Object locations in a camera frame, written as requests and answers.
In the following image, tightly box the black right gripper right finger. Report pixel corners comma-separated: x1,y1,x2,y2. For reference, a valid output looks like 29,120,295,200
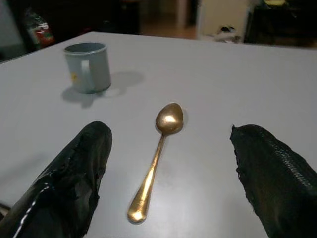
229,124,317,238

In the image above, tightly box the gold metal spoon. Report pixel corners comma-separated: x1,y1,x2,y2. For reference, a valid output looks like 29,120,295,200
127,102,186,226

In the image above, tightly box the black cabinet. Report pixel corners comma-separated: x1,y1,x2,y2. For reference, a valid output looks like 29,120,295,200
244,0,317,47

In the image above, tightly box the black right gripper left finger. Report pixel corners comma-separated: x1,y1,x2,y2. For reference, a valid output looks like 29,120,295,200
0,120,113,238

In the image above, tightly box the grey-blue mug with handle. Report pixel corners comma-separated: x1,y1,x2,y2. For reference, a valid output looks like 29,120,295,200
64,42,112,94

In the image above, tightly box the red and green package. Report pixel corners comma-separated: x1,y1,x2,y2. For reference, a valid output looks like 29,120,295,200
24,8,55,50

